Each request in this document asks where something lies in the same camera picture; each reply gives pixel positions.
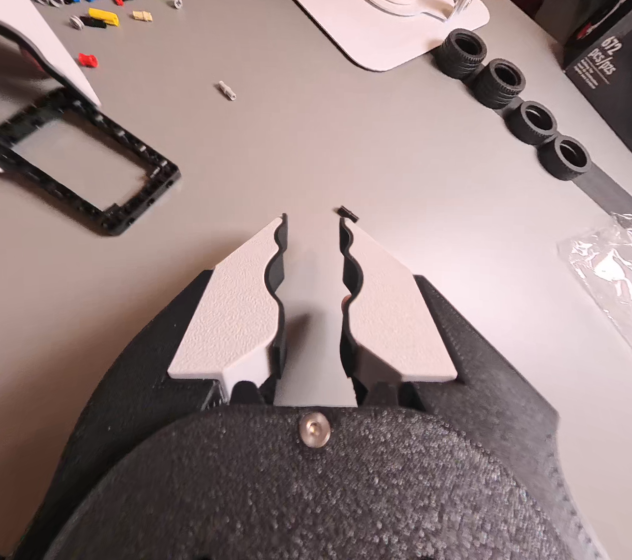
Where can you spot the black lego set box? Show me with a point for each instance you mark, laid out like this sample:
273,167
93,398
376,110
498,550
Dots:
602,86

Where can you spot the white desk stand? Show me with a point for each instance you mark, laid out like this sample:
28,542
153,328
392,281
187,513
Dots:
335,2

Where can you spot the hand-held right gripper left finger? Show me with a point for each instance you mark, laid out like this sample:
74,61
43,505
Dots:
232,318

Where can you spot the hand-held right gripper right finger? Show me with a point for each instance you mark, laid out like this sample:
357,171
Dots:
395,318

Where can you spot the grey round lego bush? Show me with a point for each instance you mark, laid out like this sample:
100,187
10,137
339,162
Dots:
75,21

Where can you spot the clear plastic bag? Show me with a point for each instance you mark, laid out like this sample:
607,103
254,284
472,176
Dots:
605,268

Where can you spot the light grey lego pin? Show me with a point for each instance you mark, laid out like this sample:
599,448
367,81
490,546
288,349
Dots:
227,91

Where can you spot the black rubber lego tire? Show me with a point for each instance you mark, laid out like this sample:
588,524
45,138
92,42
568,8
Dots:
464,54
533,123
498,83
565,159

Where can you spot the tan lego pin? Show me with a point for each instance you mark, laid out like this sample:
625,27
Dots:
142,16

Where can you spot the black lego connector piece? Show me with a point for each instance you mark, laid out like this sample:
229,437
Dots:
93,22

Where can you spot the yellow lego piece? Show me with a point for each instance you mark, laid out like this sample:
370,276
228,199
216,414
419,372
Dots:
104,16

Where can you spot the black rectangular lego frame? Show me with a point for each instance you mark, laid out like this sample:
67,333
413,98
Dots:
148,194

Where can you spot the red lego piece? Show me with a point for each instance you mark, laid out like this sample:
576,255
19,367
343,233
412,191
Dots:
88,60

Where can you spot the small black lego pin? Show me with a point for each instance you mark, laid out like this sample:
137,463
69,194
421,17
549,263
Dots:
348,213

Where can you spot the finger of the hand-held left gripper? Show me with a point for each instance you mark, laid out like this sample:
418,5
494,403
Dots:
34,26

